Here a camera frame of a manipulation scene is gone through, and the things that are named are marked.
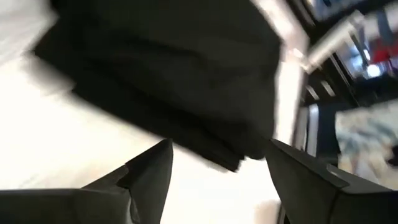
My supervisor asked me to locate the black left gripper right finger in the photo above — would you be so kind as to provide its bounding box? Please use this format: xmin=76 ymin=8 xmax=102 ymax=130
xmin=266 ymin=138 xmax=398 ymax=224

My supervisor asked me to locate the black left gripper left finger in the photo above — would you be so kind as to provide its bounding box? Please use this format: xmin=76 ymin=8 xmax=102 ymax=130
xmin=0 ymin=138 xmax=174 ymax=224

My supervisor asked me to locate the black garment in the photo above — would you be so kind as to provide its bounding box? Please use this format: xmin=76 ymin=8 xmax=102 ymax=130
xmin=30 ymin=0 xmax=284 ymax=172

